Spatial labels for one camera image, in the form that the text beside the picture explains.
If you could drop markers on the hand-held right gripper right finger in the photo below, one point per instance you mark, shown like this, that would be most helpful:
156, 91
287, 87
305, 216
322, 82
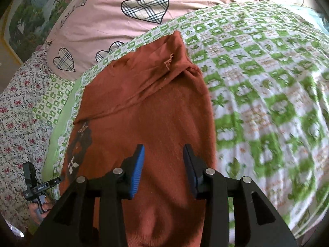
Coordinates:
190, 168

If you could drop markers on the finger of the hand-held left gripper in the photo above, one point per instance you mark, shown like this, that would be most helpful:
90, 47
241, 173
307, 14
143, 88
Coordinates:
58, 180

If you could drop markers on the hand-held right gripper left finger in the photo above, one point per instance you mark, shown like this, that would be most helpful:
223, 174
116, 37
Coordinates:
137, 168

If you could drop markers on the rust orange sweater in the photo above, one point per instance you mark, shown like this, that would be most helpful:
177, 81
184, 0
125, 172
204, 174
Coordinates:
154, 103

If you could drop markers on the person's left hand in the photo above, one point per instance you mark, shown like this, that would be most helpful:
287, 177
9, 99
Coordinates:
38, 212

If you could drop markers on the floral bed sheet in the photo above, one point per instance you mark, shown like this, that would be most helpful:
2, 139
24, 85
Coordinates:
20, 123

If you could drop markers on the green checkered bed sheet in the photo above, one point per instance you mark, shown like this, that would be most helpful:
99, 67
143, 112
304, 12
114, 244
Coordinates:
262, 82

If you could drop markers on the pink heart pattern pillow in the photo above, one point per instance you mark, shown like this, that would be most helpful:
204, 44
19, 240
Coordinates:
108, 20

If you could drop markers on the green landscape wall poster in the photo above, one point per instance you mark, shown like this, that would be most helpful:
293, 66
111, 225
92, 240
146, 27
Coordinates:
33, 7

